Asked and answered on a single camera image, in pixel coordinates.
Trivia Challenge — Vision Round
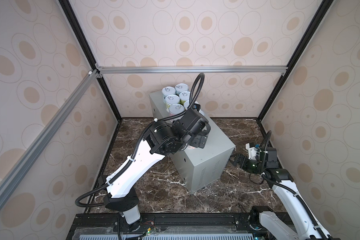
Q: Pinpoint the pink label can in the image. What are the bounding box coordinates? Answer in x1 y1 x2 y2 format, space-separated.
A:
169 104 185 116

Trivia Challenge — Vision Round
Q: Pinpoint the light green label can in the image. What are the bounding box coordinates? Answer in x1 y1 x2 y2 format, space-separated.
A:
164 95 180 112

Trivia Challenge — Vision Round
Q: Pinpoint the teal label can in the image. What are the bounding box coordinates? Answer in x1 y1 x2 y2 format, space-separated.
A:
175 83 189 95
162 87 176 103

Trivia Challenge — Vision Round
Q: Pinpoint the orange label can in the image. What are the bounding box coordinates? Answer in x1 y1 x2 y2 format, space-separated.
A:
182 144 198 151

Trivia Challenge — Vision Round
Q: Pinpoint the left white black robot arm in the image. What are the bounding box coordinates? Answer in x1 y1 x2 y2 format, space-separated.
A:
75 73 211 225

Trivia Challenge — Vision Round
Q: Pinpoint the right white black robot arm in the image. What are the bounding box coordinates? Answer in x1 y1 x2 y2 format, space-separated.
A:
229 131 333 240

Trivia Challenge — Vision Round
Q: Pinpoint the grey metal cabinet box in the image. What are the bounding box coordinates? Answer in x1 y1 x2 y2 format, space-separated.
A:
149 89 237 195

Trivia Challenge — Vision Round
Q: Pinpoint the left slanted aluminium bar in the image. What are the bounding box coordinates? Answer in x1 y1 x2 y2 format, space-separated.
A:
0 69 100 211

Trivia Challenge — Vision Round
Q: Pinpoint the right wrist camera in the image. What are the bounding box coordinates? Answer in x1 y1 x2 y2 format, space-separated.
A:
246 143 260 161

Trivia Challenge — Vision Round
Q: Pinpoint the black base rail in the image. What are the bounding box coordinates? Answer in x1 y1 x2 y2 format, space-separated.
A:
68 211 326 240

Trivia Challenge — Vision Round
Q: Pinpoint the horizontal aluminium frame bar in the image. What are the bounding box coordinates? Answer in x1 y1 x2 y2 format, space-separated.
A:
98 65 288 75

